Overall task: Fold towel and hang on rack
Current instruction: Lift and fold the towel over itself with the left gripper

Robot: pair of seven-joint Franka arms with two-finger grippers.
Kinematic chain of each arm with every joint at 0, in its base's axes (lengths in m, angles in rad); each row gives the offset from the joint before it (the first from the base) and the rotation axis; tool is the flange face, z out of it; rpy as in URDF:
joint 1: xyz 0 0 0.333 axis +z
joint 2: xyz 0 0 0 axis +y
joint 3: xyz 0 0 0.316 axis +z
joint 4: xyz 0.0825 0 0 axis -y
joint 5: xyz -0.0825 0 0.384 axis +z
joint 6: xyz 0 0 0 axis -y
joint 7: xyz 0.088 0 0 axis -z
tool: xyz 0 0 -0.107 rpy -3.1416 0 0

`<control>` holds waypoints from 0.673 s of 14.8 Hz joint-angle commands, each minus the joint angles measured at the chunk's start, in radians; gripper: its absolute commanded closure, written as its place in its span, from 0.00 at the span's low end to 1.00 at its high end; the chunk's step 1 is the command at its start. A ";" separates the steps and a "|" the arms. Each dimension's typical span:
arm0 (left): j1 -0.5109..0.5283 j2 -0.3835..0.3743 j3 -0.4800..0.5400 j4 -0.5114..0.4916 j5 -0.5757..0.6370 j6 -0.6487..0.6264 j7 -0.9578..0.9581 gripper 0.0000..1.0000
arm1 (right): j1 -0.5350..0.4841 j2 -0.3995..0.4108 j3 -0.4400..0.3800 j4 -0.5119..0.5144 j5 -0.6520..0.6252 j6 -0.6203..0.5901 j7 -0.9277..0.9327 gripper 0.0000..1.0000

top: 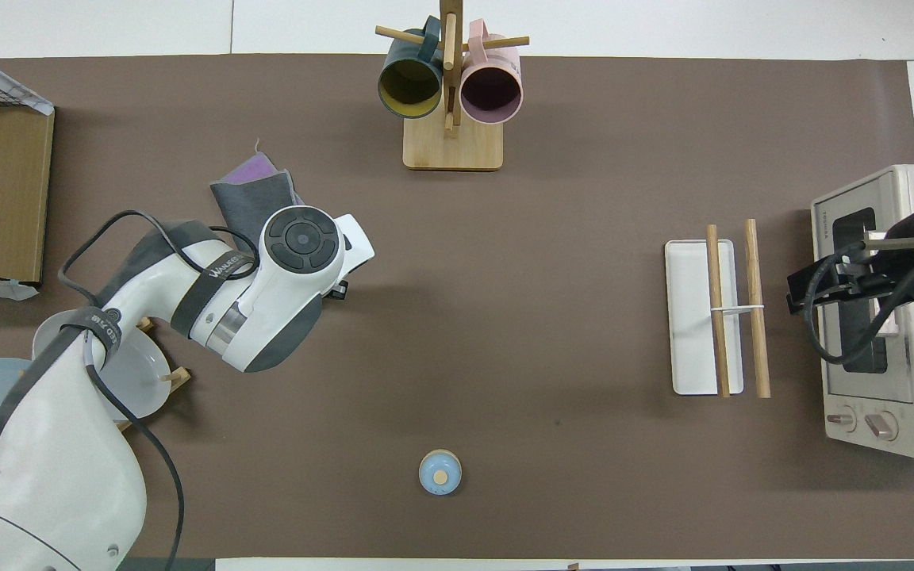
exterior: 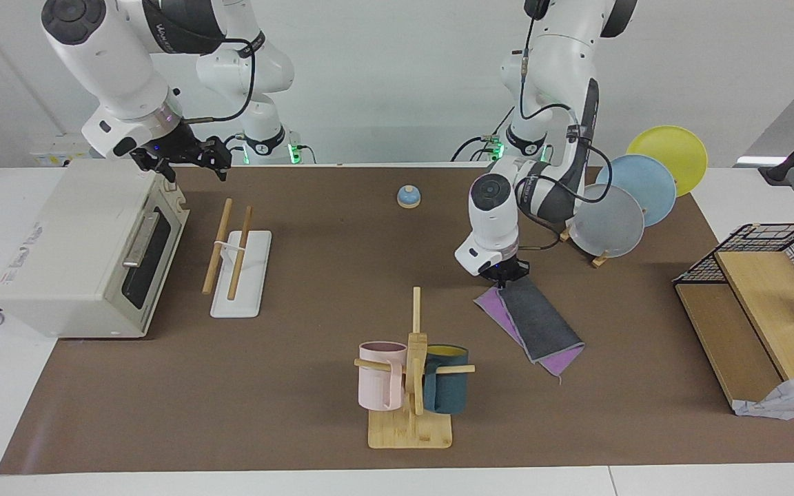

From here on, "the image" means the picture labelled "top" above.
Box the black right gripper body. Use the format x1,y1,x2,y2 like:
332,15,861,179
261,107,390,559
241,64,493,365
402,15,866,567
806,258,874,312

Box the purple and grey towel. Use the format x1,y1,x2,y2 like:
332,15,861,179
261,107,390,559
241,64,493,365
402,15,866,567
209,141,305,255

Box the white towel rack wooden bars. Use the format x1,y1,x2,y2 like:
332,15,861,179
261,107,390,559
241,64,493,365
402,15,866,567
664,219,772,399

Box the wooden plate rack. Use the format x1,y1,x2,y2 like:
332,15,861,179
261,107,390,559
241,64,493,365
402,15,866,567
116,317,192,433

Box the beige toaster oven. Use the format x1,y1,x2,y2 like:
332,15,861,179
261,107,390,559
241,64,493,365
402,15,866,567
811,164,914,460

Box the brown table mat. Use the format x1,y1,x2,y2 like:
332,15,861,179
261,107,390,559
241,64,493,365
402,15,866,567
0,54,914,560

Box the wooden mug tree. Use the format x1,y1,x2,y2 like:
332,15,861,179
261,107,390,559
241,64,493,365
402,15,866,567
375,0,530,172

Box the small blue lidded jar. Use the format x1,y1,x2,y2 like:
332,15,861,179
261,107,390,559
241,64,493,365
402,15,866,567
419,449,463,496

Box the dark green mug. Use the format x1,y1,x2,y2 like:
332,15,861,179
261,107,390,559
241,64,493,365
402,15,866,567
378,16,446,120

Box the grey plate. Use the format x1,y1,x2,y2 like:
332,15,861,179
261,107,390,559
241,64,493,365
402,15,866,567
33,313,173,421

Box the pink mug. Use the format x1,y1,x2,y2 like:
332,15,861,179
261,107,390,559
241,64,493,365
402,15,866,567
459,19,524,125

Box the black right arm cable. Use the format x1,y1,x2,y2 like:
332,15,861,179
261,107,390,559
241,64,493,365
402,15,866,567
810,238,914,393

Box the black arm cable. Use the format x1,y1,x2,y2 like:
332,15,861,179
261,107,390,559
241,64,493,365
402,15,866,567
58,210,259,571
810,238,914,393

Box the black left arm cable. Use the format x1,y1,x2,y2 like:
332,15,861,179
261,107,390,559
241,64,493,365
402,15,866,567
58,210,259,571

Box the wooden shelf with wire basket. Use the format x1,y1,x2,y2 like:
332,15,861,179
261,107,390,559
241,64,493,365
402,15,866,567
0,62,56,286

